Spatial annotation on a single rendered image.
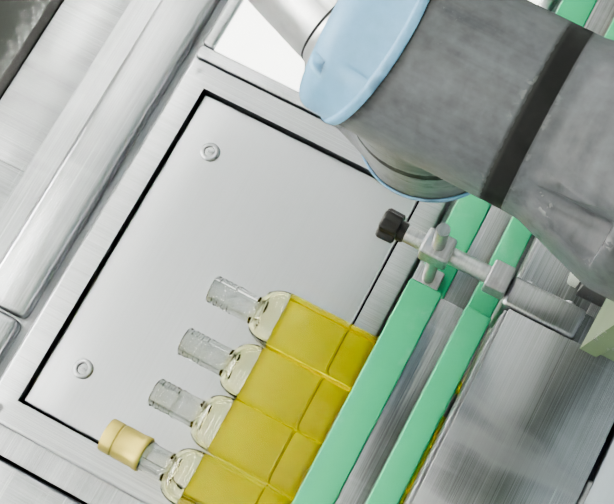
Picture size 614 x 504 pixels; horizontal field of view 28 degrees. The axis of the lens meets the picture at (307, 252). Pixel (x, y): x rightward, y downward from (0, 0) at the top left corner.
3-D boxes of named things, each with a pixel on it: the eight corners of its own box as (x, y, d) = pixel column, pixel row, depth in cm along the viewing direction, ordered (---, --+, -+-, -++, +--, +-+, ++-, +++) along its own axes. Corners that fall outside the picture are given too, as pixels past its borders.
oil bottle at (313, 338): (458, 390, 125) (268, 293, 127) (464, 380, 119) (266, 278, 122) (432, 440, 123) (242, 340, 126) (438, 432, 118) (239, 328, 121)
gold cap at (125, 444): (158, 434, 122) (119, 413, 122) (146, 443, 118) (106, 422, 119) (144, 466, 122) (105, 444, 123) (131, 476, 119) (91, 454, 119)
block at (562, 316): (570, 327, 117) (502, 294, 118) (591, 304, 108) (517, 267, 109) (554, 361, 116) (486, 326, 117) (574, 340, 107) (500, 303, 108)
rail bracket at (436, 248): (499, 299, 120) (383, 241, 122) (527, 251, 104) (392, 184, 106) (485, 326, 119) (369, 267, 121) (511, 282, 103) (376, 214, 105)
